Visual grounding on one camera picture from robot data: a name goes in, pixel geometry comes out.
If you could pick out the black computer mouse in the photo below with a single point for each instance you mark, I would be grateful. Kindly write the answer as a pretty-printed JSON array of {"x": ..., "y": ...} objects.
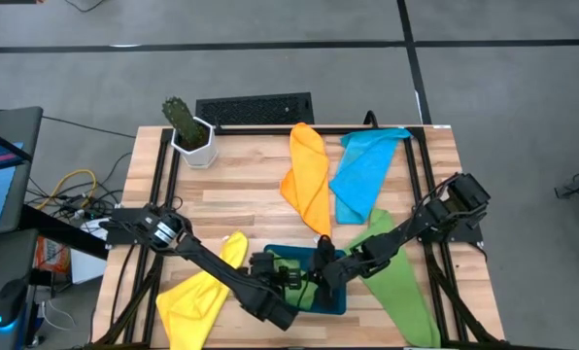
[{"x": 9, "y": 304}]

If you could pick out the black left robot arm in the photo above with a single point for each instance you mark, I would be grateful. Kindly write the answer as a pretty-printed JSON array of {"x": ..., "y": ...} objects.
[{"x": 212, "y": 262}]

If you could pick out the orange bag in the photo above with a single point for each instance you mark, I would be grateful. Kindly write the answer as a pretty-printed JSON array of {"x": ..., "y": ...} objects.
[{"x": 51, "y": 255}]

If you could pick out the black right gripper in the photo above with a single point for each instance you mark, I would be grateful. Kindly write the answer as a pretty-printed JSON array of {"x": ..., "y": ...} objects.
[{"x": 330, "y": 284}]

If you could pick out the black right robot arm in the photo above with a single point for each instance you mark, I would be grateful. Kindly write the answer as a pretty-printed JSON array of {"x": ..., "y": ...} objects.
[{"x": 406, "y": 228}]

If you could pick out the black monitor stand bar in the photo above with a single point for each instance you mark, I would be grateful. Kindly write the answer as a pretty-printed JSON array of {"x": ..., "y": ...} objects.
[{"x": 61, "y": 233}]

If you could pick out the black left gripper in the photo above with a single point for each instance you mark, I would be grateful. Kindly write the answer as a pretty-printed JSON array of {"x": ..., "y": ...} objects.
[{"x": 288, "y": 282}]

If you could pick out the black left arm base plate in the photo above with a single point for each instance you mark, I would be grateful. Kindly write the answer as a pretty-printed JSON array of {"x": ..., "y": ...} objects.
[{"x": 119, "y": 228}]

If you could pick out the tilted monitor with blue screen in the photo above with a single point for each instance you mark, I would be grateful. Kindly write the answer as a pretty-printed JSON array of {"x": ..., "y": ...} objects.
[{"x": 3, "y": 185}]

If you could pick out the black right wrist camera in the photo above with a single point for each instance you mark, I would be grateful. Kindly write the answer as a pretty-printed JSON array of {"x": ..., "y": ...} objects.
[{"x": 325, "y": 249}]

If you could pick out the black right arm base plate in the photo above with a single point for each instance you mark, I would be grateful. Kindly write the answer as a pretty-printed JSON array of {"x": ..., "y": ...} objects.
[{"x": 470, "y": 236}]

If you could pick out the white power adapter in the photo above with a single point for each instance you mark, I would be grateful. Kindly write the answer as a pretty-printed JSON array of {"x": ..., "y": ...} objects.
[{"x": 95, "y": 227}]

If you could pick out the yellow microfiber towel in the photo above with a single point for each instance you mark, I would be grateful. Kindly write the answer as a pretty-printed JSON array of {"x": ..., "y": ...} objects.
[{"x": 192, "y": 306}]

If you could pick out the teal plastic bin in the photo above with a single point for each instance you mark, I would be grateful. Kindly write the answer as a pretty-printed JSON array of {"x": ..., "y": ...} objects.
[{"x": 294, "y": 251}]

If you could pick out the green cactus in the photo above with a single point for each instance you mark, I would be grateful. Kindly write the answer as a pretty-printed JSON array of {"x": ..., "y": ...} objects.
[{"x": 182, "y": 121}]

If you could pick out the blue microfiber towel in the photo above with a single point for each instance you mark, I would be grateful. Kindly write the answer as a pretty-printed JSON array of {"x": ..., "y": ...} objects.
[{"x": 362, "y": 180}]

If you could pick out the orange microfiber towel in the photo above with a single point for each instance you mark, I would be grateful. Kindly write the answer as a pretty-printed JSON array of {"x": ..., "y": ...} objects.
[{"x": 309, "y": 180}]

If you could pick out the black aluminium table frame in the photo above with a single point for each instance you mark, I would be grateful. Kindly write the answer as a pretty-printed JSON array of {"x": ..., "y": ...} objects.
[{"x": 149, "y": 301}]

